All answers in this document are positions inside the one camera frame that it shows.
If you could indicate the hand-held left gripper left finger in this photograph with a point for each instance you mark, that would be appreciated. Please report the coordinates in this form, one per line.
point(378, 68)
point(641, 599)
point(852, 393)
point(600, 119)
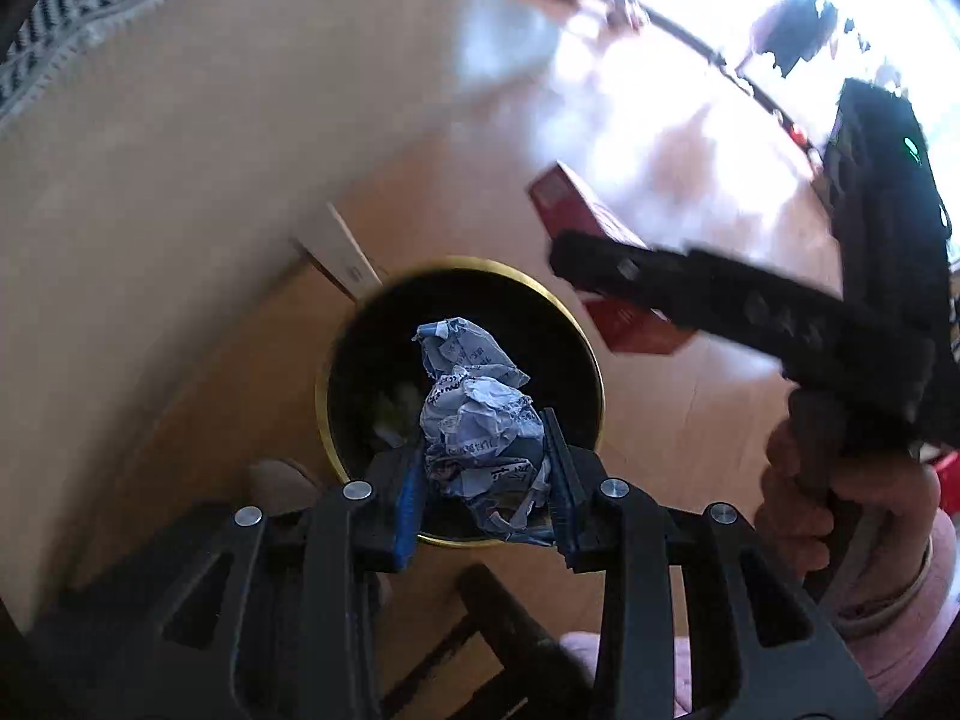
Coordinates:
point(411, 517)

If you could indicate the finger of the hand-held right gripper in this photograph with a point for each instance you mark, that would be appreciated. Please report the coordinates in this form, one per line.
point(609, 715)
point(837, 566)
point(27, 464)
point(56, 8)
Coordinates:
point(675, 285)

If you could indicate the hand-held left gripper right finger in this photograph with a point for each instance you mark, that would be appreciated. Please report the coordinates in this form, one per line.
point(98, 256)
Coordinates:
point(560, 495)

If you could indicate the printed paper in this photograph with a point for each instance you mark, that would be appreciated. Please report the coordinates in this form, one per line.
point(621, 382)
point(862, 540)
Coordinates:
point(480, 427)

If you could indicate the red cardboard box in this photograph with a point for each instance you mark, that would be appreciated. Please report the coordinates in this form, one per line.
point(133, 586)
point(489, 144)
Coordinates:
point(577, 206)

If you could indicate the black gold-rimmed trash bin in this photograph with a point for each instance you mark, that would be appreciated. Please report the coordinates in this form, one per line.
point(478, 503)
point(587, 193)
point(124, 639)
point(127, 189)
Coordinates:
point(375, 360)

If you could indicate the person's right forearm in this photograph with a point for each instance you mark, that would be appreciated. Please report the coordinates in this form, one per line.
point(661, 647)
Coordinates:
point(907, 615)

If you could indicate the person's right hand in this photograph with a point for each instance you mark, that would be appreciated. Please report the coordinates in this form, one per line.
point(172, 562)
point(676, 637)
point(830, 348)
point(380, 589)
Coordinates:
point(877, 502)

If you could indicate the beige slipper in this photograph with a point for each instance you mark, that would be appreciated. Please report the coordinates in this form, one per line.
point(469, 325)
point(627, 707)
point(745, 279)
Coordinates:
point(281, 484)

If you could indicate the black wooden stool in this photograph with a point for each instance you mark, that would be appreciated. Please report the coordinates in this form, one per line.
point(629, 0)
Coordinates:
point(517, 637)

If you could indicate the person's pink clothed leg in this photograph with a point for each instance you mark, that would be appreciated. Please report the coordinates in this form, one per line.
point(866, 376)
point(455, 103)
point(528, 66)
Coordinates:
point(577, 660)

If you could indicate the dark furniture piece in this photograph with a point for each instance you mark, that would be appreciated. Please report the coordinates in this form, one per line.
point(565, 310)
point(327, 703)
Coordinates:
point(795, 30)

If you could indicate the white flat box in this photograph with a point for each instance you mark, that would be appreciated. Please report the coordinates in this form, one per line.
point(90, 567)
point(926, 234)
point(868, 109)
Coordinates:
point(341, 251)

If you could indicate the sofa with patterned blanket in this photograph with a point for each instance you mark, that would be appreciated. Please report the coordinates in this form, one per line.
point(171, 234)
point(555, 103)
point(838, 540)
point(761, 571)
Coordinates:
point(67, 7)

